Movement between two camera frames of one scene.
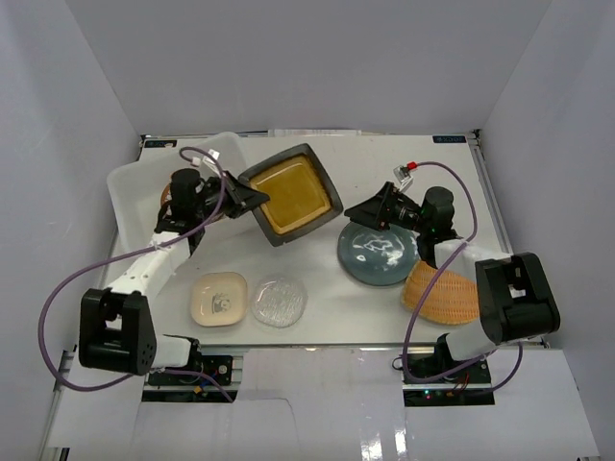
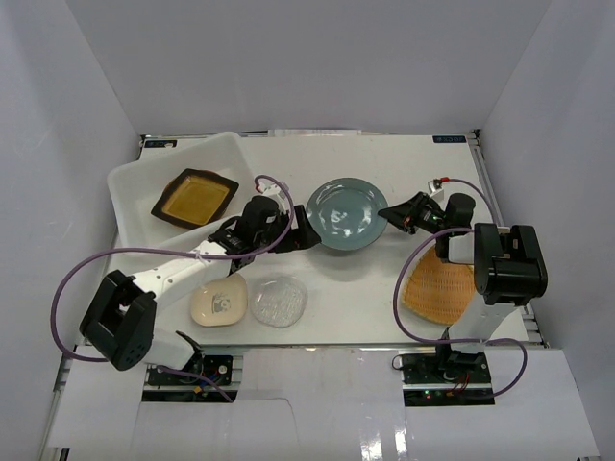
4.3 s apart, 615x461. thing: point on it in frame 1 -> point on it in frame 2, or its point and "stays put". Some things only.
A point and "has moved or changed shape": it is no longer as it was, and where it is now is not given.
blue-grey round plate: [378, 257] -> [345, 213]
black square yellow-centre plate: [302, 198] has moved or changed shape
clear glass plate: [280, 302] stays put
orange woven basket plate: [455, 300] stays put
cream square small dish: [218, 299] stays put
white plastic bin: [135, 191] stays put
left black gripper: [233, 195] -> [290, 231]
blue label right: [450, 139] stays put
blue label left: [159, 143] stays put
